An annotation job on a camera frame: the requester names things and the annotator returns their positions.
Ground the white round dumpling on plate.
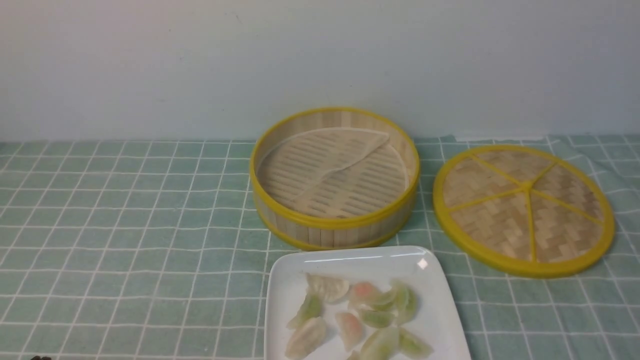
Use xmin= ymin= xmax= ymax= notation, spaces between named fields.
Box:
xmin=305 ymin=273 xmax=351 ymax=304

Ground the green dumpling plate left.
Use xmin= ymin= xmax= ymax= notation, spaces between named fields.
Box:
xmin=286 ymin=292 xmax=323 ymax=330

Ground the white square plate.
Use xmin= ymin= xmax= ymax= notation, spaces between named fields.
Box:
xmin=263 ymin=245 xmax=471 ymax=360

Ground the pink dumpling plate centre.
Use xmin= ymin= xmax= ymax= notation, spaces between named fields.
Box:
xmin=334 ymin=311 xmax=365 ymax=352

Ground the small green dumpling plate middle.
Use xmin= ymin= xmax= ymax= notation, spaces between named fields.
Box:
xmin=356 ymin=309 xmax=396 ymax=330

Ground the white dumpling plate front left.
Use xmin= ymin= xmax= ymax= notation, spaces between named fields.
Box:
xmin=285 ymin=317 xmax=328 ymax=360

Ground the green dumpling plate front centre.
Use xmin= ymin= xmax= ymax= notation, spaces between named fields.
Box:
xmin=359 ymin=326 xmax=400 ymax=360

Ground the green dumpling plate front right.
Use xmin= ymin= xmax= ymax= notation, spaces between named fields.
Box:
xmin=398 ymin=326 xmax=434 ymax=360

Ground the white steamer liner cloth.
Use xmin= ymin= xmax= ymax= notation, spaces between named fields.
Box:
xmin=257 ymin=127 xmax=414 ymax=219

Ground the yellow-rimmed bamboo steamer basket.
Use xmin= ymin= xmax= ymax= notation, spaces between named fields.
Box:
xmin=249 ymin=107 xmax=420 ymax=251

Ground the green checkered tablecloth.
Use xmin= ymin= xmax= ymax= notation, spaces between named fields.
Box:
xmin=0 ymin=134 xmax=640 ymax=360

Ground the yellow-rimmed woven bamboo lid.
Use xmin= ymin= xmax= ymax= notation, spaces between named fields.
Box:
xmin=432 ymin=145 xmax=616 ymax=279

